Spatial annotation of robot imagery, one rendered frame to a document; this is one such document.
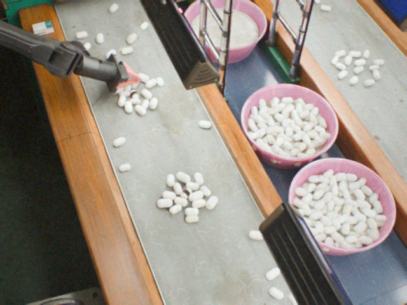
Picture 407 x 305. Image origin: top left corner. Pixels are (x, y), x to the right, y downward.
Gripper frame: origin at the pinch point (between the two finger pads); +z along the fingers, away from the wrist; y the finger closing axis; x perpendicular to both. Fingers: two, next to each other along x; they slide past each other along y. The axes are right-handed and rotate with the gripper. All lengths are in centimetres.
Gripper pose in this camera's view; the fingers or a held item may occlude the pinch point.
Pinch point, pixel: (137, 79)
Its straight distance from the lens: 154.0
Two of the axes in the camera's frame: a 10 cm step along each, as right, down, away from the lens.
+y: -3.7, -7.5, 5.5
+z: 7.3, 1.3, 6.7
